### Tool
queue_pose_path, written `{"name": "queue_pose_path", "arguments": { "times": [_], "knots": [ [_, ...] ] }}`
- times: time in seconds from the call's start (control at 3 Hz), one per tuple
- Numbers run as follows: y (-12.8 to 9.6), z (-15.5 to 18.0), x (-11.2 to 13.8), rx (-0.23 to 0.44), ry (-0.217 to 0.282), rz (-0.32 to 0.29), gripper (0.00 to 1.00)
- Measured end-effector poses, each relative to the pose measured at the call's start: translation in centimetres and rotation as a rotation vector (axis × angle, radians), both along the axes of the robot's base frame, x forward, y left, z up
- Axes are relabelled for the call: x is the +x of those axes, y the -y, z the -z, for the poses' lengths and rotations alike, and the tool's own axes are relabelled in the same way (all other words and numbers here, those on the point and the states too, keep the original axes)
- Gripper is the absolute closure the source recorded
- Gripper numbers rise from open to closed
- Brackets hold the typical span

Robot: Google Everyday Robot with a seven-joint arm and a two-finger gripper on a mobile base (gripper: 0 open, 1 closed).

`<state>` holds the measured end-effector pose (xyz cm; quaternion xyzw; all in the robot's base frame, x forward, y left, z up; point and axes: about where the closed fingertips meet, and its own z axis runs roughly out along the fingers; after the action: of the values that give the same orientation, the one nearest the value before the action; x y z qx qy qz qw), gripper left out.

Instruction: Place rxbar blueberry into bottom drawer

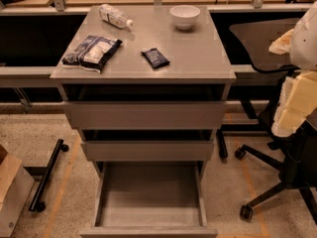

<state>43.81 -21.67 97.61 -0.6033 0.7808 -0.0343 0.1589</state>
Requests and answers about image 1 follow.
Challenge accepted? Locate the clear plastic water bottle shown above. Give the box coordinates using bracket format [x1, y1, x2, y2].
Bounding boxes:
[99, 4, 134, 29]

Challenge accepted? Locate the grey top drawer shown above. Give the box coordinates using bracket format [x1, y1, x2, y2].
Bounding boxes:
[62, 101, 225, 130]

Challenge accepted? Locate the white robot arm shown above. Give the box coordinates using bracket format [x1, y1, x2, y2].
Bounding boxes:
[268, 2, 317, 137]

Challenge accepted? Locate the dark blue rxbar wrapper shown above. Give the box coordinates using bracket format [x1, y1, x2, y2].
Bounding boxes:
[141, 48, 169, 69]

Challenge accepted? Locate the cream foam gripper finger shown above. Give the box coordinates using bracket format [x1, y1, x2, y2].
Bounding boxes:
[285, 70, 317, 114]
[271, 77, 306, 137]

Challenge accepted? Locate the grey drawer cabinet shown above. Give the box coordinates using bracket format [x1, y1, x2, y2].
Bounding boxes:
[52, 6, 236, 238]

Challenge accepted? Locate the white ceramic bowl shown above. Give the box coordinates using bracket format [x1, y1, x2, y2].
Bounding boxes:
[169, 5, 200, 30]

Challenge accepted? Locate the cardboard box on cart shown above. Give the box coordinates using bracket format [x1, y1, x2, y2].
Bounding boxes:
[0, 146, 34, 238]

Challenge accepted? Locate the blue white chip bag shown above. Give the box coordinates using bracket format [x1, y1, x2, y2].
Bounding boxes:
[61, 36, 122, 73]

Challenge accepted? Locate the grey middle drawer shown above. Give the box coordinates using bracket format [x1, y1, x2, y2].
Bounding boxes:
[81, 141, 214, 162]

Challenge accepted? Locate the black wheeled bar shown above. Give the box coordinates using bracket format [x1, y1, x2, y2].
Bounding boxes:
[26, 139, 69, 212]

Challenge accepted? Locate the black office chair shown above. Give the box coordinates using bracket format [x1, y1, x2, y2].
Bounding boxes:
[229, 17, 317, 223]

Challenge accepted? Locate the grey open bottom drawer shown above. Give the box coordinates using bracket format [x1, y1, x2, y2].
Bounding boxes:
[78, 161, 219, 238]

